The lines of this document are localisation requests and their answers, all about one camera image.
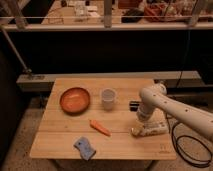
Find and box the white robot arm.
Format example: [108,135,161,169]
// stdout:
[137,83,213,143]

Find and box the black rectangular box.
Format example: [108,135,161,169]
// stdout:
[129,101,140,111]

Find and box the translucent plastic cup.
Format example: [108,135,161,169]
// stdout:
[101,88,116,110]

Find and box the orange carrot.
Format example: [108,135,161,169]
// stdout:
[90,120,110,136]

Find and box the blue sponge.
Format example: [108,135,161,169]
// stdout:
[74,137,96,160]

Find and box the orange bowl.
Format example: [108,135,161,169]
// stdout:
[59,87,90,114]

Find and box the grey metal beam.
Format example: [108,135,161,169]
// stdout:
[16,71,200,92]

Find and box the diagonal metal strut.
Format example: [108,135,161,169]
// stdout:
[0,26,32,77]

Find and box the black cable on floor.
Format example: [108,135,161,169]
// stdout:
[167,114,213,169]

